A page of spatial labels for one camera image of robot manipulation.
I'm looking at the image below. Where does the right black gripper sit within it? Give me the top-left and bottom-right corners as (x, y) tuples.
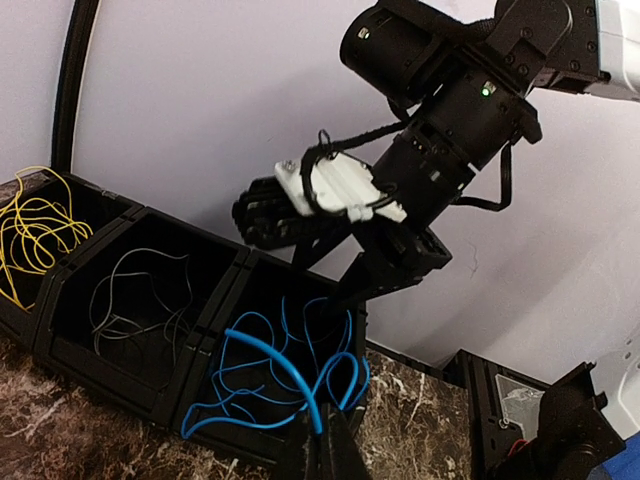
(292, 219), (452, 318)

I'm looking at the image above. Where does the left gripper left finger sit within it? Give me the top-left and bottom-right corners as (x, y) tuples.
(294, 413), (323, 480)

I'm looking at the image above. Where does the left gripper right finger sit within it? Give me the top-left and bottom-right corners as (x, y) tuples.
(322, 404), (371, 480)

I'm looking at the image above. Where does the blue cable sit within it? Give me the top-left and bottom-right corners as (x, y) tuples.
(209, 297), (354, 416)
(180, 327), (371, 441)

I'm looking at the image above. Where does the grey cable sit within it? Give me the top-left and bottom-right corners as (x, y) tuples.
(88, 248), (196, 361)

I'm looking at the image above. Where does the pale yellow thin cable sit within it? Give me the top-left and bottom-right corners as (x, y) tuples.
(0, 166), (95, 312)

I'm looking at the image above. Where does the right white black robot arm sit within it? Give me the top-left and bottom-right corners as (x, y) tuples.
(294, 1), (639, 317)

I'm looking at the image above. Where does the black three-compartment bin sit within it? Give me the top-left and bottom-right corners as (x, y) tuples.
(1, 167), (370, 478)

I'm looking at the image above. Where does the blue object at corner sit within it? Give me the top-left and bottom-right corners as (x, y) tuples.
(587, 437), (640, 480)

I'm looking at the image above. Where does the right black frame post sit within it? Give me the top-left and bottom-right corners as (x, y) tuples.
(50, 0), (101, 173)

